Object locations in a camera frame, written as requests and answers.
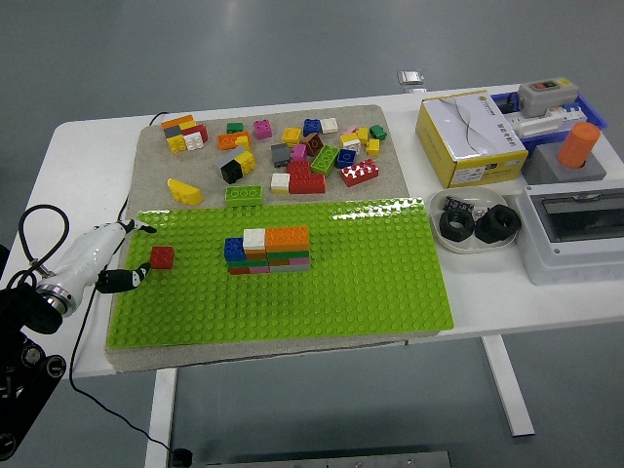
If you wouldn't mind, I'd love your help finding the grey-brown mat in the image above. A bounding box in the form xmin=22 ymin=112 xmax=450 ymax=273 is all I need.
xmin=104 ymin=103 xmax=443 ymax=374

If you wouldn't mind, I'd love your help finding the grey square block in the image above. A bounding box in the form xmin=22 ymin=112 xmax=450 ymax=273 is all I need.
xmin=522 ymin=141 xmax=608 ymax=186

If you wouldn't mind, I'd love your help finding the black square brick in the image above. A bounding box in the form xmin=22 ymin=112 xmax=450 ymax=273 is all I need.
xmin=219 ymin=160 xmax=244 ymax=185

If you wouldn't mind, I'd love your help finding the orange flat brick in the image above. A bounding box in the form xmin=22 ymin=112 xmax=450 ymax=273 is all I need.
xmin=161 ymin=114 xmax=196 ymax=131

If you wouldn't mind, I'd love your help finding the white table leg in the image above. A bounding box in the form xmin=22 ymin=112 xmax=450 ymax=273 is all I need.
xmin=143 ymin=367 xmax=179 ymax=468
xmin=481 ymin=334 xmax=536 ymax=438

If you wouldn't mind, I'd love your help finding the orange cylinder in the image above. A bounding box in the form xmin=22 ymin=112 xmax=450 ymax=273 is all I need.
xmin=556 ymin=121 xmax=602 ymax=171

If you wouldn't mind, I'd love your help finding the brown square brick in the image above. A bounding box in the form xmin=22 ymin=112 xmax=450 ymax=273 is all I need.
xmin=302 ymin=133 xmax=326 ymax=158

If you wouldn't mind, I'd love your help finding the grey electrical enclosure box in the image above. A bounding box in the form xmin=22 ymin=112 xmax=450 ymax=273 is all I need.
xmin=514 ymin=178 xmax=624 ymax=288

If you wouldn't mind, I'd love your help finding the lime green long brick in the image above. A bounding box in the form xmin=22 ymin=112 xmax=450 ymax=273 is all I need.
xmin=309 ymin=143 xmax=341 ymax=177
xmin=224 ymin=184 xmax=264 ymax=208

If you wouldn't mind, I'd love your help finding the white shallow dish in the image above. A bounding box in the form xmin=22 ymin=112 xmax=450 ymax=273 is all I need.
xmin=428 ymin=187 xmax=519 ymax=254

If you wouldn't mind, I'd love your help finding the blue plastic bin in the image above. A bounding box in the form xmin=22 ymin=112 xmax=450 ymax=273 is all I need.
xmin=490 ymin=91 xmax=609 ymax=157

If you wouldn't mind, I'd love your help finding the grey sloped brick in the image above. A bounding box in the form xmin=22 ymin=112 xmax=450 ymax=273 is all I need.
xmin=214 ymin=146 xmax=246 ymax=173

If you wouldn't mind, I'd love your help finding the grey square brick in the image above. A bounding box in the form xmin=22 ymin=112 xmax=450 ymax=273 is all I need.
xmin=270 ymin=142 xmax=293 ymax=169

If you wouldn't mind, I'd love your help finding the red long brick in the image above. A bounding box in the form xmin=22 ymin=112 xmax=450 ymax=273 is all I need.
xmin=338 ymin=158 xmax=380 ymax=189
xmin=288 ymin=172 xmax=328 ymax=195

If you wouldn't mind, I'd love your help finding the yellow and white cardboard box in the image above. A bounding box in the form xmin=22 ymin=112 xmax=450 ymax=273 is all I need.
xmin=414 ymin=89 xmax=530 ymax=190

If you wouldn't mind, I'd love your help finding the black hex nut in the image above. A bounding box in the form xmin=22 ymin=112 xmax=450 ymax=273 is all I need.
xmin=438 ymin=208 xmax=476 ymax=243
xmin=474 ymin=204 xmax=523 ymax=246

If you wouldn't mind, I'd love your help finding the grey push-button switch box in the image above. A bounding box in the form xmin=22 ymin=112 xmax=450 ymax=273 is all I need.
xmin=516 ymin=76 xmax=580 ymax=119

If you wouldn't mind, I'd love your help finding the small red brick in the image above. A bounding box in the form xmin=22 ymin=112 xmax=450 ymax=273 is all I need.
xmin=149 ymin=246 xmax=176 ymax=271

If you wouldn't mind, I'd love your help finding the silver metal clamp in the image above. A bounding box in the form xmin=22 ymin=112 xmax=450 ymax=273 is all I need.
xmin=396 ymin=69 xmax=427 ymax=95

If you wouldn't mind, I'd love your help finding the small black circuit module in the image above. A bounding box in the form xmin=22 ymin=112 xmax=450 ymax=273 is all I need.
xmin=442 ymin=194 xmax=476 ymax=214

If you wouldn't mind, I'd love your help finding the white circuit breaker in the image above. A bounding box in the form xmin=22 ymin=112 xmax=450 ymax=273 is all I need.
xmin=504 ymin=102 xmax=587 ymax=141

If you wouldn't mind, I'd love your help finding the green studded baseplate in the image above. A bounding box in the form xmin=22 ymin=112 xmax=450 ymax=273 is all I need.
xmin=105 ymin=196 xmax=454 ymax=350

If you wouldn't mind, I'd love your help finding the thin black cable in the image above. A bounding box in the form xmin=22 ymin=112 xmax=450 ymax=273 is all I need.
xmin=69 ymin=111 xmax=172 ymax=454

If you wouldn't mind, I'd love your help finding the large orange brick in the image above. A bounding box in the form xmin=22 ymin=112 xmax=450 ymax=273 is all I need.
xmin=264 ymin=225 xmax=311 ymax=254

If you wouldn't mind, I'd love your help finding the yellow curved brick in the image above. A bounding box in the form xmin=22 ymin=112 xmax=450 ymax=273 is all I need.
xmin=167 ymin=177 xmax=205 ymax=207

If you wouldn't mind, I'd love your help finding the orange long brick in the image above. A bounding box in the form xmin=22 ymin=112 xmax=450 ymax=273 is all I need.
xmin=216 ymin=131 xmax=251 ymax=151

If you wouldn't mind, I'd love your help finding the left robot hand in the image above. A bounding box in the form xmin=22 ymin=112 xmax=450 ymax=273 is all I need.
xmin=46 ymin=218 xmax=158 ymax=306

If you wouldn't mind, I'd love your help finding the white table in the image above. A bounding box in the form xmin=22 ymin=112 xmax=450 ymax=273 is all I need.
xmin=0 ymin=83 xmax=624 ymax=381

